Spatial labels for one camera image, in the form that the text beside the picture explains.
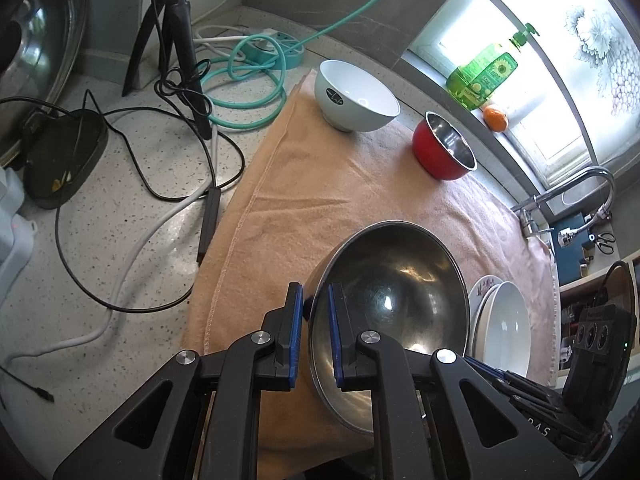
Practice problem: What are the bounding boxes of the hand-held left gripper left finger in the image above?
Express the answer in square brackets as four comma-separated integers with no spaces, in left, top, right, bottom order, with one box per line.
[52,283,305,480]

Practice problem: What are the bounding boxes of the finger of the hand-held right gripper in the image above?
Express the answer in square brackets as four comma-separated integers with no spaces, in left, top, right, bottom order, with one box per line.
[467,356,566,411]

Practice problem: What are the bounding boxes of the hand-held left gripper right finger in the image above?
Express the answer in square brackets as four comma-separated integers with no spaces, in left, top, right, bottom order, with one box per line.
[326,283,581,480]

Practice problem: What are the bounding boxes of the stainless steel bowl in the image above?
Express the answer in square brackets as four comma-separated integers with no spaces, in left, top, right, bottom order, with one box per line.
[306,221,472,435]

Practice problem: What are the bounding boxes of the floral white plate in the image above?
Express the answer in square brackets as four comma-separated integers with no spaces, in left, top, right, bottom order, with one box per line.
[472,284,506,361]
[469,275,503,361]

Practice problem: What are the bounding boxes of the red steel bowl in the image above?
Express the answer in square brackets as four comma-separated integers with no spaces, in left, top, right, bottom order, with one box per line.
[411,111,477,181]

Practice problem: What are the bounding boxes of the pale blue white bowl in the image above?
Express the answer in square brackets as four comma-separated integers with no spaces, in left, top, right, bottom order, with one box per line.
[314,60,401,133]

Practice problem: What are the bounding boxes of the blue cutting board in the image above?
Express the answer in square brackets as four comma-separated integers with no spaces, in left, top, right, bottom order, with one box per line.
[552,212,601,286]

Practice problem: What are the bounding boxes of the black scissors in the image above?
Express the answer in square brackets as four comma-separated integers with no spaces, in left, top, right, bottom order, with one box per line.
[590,232,618,256]

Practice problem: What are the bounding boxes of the chrome pull-out sprayer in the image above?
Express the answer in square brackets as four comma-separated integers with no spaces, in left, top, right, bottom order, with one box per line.
[556,210,613,251]

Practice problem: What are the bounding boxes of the pink towel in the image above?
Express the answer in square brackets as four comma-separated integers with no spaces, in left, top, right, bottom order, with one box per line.
[181,71,561,476]

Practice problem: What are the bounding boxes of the chrome kitchen faucet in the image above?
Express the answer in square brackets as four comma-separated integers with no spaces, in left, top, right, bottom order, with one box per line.
[511,166,617,238]

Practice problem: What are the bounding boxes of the orange tangerine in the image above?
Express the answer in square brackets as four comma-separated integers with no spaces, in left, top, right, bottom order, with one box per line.
[482,105,508,132]

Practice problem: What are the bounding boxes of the teal power strip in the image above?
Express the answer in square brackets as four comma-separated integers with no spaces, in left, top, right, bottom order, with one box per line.
[237,30,306,70]

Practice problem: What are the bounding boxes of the dark oval tray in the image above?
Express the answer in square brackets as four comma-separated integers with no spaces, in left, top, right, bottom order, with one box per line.
[22,109,109,210]

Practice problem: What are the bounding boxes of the green dish soap bottle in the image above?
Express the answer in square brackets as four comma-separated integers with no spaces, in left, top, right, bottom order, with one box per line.
[446,22,543,111]

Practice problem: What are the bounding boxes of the white power strip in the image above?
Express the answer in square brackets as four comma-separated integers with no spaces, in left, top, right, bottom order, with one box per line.
[0,165,38,286]

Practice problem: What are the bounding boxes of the black tripod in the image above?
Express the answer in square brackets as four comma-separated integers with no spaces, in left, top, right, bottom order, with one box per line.
[121,0,213,141]

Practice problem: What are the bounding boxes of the black cable with inline adapter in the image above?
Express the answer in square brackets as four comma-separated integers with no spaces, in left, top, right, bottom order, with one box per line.
[52,95,246,313]

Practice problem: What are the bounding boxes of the long white cable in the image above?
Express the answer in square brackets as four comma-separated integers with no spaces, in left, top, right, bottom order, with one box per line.
[0,125,221,368]

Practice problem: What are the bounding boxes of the black cable with plug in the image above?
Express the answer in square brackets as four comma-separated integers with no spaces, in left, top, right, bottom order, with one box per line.
[0,367,56,403]

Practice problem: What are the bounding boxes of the white power cable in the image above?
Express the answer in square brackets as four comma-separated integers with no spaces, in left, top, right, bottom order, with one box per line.
[192,22,278,58]

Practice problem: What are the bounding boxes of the white window frame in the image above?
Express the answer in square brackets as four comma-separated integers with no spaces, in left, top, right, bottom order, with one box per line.
[400,0,640,206]

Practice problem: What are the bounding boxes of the teal green hose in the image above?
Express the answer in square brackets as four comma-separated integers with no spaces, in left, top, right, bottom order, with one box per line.
[200,0,421,128]

